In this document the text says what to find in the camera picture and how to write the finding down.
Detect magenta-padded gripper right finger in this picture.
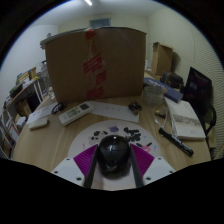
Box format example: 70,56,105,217
128,143,177,189

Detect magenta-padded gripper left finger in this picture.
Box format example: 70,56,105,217
51,144,100,189

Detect black computer mouse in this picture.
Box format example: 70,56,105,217
97,134,132,178

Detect white printed mouse pad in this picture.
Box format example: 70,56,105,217
67,119,162,192

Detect black marker pen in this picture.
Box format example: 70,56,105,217
158,127,195,157

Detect white book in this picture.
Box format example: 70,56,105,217
163,96,207,141

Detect white paper sheet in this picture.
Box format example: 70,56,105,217
89,100,140,124
26,101,59,125

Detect small black clip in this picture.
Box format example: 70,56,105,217
128,101,143,116

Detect clear plastic container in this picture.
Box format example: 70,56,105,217
142,84,166,107

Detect blue flat box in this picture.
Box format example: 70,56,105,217
143,77,184,104

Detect black monitor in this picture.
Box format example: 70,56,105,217
182,66,213,118

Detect wooden side desk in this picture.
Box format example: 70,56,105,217
2,78,44,118

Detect black bag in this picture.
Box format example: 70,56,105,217
160,70,185,91

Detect large brown cardboard box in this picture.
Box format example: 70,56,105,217
44,26,148,104

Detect small brown cardboard box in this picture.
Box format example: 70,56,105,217
151,41,174,77

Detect flat grey cardboard sheets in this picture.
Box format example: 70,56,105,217
39,28,88,50

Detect grey door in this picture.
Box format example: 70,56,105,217
89,17,112,29

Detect thin clear cable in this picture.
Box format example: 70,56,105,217
152,101,169,128

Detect small black coiled cable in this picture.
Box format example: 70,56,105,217
50,102,67,115

